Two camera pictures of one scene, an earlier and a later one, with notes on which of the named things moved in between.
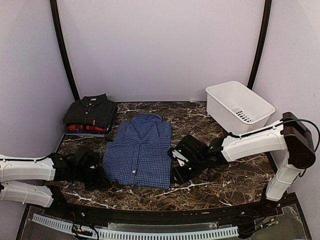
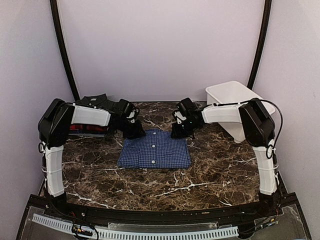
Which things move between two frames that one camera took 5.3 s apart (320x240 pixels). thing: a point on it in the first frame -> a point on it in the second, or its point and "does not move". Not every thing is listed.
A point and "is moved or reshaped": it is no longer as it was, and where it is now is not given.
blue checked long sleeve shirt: (139, 154) is moved or reshaped
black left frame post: (54, 8) does not move
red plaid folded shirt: (83, 127) does not move
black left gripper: (100, 182) -> (137, 132)
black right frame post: (267, 14) does not move
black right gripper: (181, 176) -> (177, 133)
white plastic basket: (237, 107) does not move
